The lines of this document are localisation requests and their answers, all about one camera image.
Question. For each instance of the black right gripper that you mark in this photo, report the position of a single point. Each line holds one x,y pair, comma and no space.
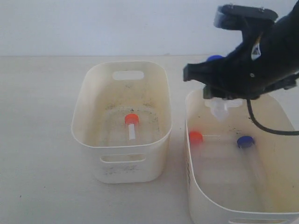
259,65

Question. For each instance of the blue-capped tube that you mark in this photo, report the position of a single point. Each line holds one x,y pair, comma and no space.
219,107
250,154

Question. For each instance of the orange-capped tube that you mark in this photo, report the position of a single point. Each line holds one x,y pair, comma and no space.
131,122
197,138

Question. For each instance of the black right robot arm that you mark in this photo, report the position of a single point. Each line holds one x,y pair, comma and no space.
287,25

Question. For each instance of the white plastic bin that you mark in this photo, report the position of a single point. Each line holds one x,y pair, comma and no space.
221,188
108,93

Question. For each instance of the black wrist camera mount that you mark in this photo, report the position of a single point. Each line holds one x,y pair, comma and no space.
249,20

